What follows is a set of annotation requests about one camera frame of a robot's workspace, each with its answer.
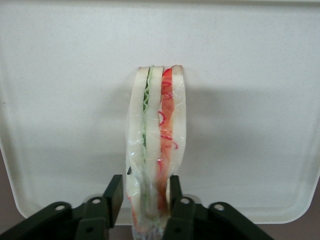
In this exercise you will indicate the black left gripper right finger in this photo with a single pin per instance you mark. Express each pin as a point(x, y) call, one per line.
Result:
point(200, 222)

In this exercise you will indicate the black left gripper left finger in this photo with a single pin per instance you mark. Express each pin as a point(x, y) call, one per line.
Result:
point(75, 222)

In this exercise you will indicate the triangle sandwich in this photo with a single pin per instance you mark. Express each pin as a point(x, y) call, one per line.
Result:
point(152, 125)

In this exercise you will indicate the beige plastic tray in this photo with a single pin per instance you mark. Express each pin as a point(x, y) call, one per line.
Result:
point(62, 87)

